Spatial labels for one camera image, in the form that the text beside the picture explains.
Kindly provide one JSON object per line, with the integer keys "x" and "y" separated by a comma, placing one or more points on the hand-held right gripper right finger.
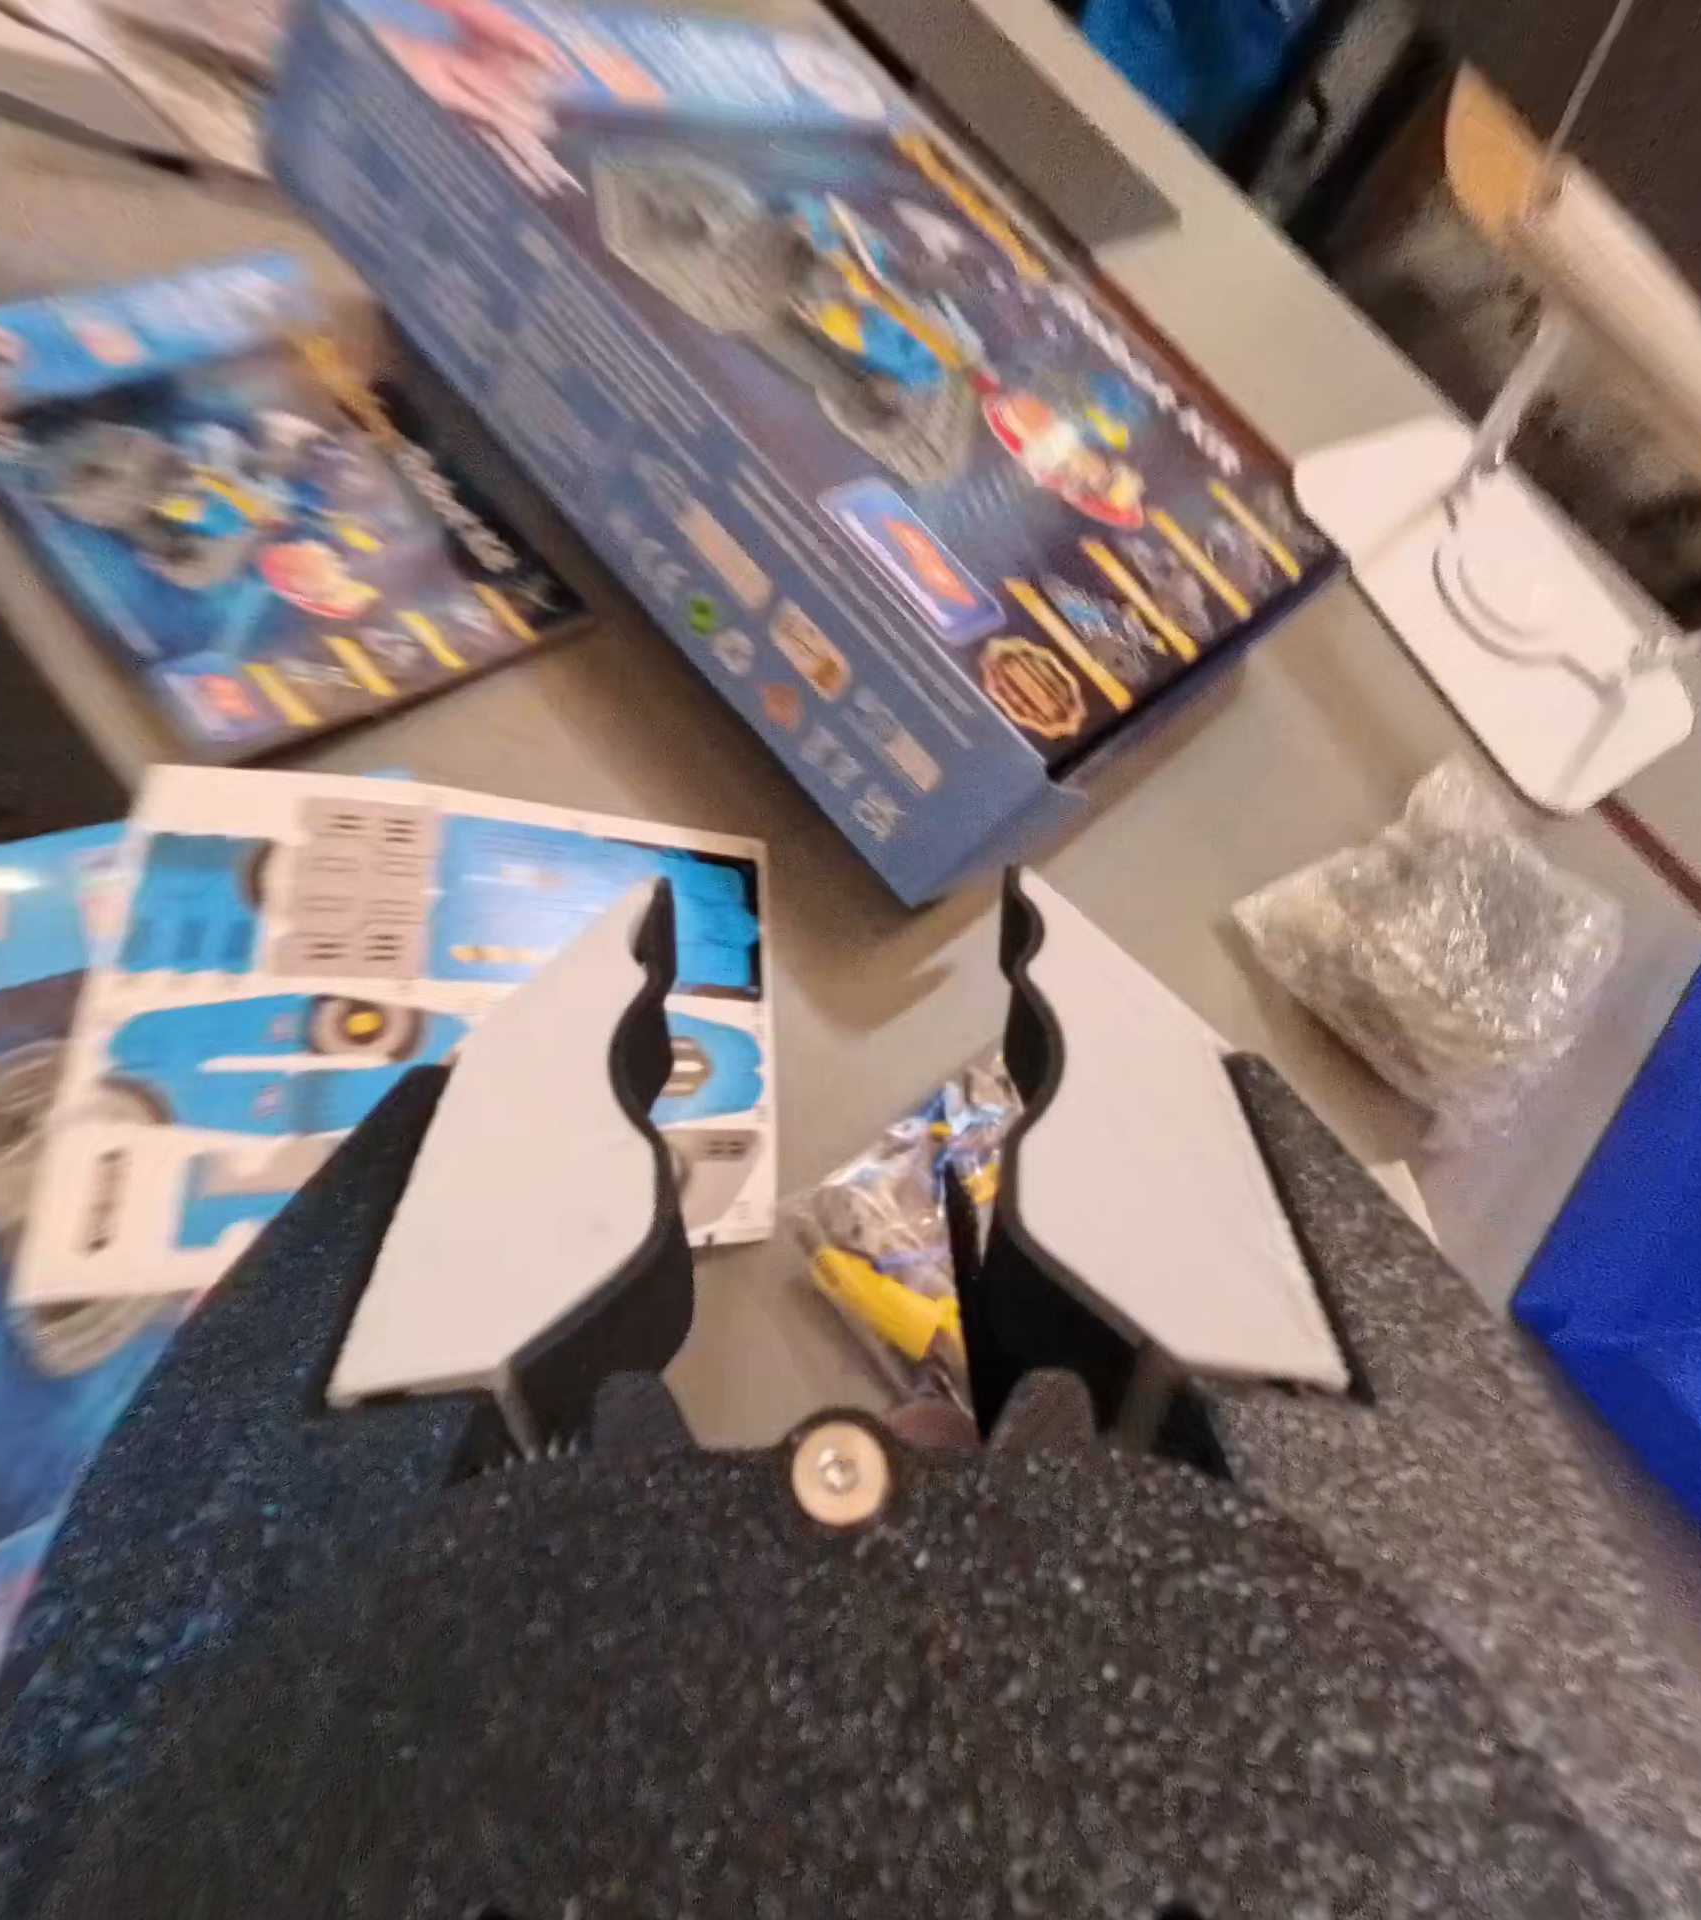
{"x": 1164, "y": 1201}

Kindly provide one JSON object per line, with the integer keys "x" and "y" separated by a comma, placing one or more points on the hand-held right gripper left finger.
{"x": 505, "y": 1201}

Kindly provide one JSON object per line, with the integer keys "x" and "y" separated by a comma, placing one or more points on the blue sticker sheet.
{"x": 340, "y": 931}

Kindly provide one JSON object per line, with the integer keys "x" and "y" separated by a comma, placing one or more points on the clear bubble wrap bag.
{"x": 1436, "y": 945}

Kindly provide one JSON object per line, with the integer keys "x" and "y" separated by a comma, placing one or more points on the large blue instruction booklet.
{"x": 220, "y": 511}

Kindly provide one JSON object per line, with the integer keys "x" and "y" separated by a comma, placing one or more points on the blue robot kit box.
{"x": 731, "y": 420}

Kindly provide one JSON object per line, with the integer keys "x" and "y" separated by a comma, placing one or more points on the white desk stand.
{"x": 1539, "y": 675}

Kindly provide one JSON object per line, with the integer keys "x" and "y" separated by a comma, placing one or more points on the dark desk inset panel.
{"x": 1001, "y": 105}

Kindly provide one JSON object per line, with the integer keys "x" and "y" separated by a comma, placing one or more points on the clear bag of yellow parts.
{"x": 881, "y": 1244}

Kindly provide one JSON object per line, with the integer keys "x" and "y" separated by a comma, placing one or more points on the blue plastic bin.
{"x": 1689, "y": 1230}

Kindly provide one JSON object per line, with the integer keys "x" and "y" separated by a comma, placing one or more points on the blue felt basket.
{"x": 1181, "y": 61}

